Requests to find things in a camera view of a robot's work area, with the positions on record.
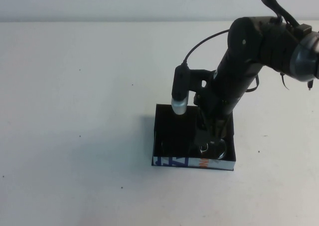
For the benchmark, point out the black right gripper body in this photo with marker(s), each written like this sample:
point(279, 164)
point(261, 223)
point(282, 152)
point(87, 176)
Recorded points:
point(214, 111)

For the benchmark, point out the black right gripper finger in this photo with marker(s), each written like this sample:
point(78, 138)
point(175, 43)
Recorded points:
point(202, 137)
point(219, 131)

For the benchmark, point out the black framed glasses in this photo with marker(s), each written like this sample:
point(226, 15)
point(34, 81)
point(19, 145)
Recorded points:
point(216, 150)

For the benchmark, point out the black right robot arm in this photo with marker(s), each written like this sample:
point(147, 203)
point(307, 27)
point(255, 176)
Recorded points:
point(241, 61)

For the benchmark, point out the black glasses case printed sides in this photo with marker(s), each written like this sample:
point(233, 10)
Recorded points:
point(174, 126)

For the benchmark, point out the black silver-tipped wrist camera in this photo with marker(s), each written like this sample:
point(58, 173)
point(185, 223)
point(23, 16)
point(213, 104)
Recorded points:
point(180, 91)

